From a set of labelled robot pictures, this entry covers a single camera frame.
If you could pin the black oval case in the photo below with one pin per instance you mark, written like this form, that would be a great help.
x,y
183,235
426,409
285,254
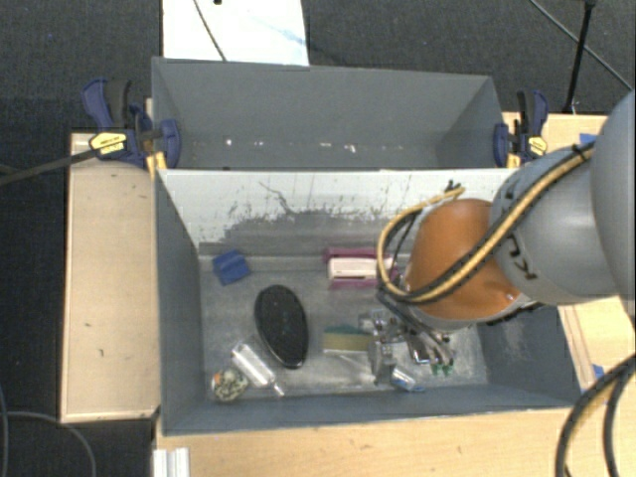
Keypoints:
x,y
281,326

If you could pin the yellow and green sponge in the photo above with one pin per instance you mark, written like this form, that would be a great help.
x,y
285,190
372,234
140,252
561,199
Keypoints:
x,y
345,339

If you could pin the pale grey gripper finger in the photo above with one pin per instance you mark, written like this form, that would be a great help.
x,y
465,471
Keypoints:
x,y
406,380
382,363

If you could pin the purple and white stapler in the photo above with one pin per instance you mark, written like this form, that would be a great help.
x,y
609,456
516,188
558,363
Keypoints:
x,y
350,268

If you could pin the pale wood board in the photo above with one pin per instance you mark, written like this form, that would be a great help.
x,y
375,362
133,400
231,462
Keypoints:
x,y
109,286

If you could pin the speckled ball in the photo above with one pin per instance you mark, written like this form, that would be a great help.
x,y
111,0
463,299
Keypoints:
x,y
229,385

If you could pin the grey metal bin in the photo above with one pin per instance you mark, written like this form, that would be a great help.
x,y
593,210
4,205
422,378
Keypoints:
x,y
318,117

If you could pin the blue block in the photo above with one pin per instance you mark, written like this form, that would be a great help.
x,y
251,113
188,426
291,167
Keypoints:
x,y
231,268

